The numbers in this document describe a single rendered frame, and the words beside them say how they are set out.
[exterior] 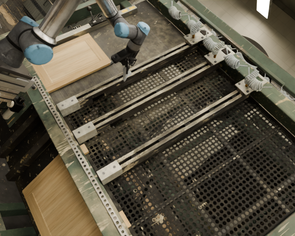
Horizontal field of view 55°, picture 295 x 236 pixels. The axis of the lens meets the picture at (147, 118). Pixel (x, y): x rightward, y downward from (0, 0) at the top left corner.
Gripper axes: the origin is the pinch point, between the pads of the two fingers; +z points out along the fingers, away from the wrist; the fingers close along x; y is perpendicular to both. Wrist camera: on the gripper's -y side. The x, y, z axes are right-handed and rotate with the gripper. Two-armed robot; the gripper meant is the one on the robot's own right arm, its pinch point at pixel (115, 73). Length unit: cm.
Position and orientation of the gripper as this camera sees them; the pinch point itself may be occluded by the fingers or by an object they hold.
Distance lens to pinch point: 177.2
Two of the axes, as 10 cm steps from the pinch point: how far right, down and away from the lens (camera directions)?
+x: -6.1, -7.3, 3.1
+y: 6.3, -2.2, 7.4
